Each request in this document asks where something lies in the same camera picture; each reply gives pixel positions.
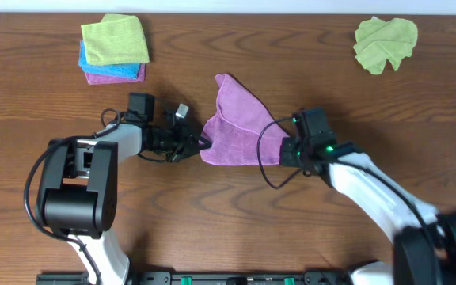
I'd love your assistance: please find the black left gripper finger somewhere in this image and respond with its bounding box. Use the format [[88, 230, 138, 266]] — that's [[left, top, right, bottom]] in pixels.
[[167, 149, 192, 162], [188, 133, 211, 153]]

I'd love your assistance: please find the purple microfiber cloth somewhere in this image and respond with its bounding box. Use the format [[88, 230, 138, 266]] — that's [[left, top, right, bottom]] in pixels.
[[200, 74, 287, 166]]

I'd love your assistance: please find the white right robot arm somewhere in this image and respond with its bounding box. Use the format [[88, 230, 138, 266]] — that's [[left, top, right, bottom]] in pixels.
[[281, 138, 456, 285]]

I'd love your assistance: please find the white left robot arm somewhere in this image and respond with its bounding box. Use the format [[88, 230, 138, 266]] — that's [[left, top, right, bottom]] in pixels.
[[25, 120, 211, 284]]

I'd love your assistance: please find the folded blue cloth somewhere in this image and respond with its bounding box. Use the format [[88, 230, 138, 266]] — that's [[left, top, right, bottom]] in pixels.
[[78, 40, 141, 79]]

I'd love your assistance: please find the folded purple cloth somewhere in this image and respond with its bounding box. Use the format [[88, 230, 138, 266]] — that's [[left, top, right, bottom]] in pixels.
[[85, 64, 146, 85]]

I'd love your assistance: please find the folded lime green cloth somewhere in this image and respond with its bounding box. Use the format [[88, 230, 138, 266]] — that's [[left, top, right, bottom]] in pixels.
[[81, 13, 150, 65]]

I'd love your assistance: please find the crumpled lime green cloth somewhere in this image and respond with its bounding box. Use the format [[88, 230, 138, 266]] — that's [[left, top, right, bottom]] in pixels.
[[353, 17, 418, 75]]

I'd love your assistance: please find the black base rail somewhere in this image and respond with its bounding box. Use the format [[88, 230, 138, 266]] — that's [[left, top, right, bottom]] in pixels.
[[36, 270, 375, 285]]

